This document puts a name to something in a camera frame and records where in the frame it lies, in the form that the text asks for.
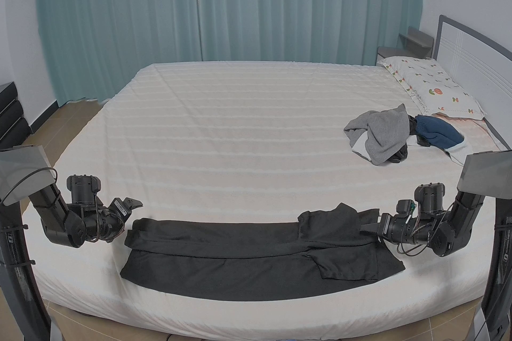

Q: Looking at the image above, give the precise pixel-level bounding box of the black garment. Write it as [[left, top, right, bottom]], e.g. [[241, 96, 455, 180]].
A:
[[390, 113, 430, 164]]

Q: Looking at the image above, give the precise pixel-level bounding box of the dark blue garment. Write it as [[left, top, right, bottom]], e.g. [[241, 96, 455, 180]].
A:
[[414, 115, 465, 148]]

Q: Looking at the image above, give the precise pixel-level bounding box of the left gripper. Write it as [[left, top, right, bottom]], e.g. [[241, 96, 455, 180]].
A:
[[96, 197, 143, 242]]

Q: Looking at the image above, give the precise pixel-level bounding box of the white printed pillow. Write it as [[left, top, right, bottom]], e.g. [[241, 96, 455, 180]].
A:
[[376, 56, 488, 120]]

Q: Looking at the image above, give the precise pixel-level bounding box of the white knitted garment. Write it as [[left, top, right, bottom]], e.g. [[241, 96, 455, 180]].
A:
[[445, 137, 469, 165]]

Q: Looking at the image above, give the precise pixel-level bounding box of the bed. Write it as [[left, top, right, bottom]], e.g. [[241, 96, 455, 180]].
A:
[[22, 14, 512, 341]]

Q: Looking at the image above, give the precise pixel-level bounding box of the grey garment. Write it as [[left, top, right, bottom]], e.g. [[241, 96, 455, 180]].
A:
[[343, 104, 409, 166]]

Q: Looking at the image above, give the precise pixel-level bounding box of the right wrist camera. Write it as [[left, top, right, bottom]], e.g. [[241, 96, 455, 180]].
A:
[[395, 200, 417, 218]]

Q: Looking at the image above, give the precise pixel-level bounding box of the black T-shirt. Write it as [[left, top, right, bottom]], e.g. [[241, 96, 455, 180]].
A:
[[120, 203, 406, 301]]

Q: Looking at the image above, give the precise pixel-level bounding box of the black chest of drawers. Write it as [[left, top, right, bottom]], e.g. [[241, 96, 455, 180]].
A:
[[0, 82, 33, 150]]

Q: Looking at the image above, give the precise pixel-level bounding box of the grey bedside table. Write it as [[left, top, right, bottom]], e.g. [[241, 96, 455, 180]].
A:
[[377, 26, 434, 60]]

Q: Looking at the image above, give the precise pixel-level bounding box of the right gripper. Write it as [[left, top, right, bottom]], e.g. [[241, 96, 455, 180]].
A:
[[377, 212, 411, 244]]

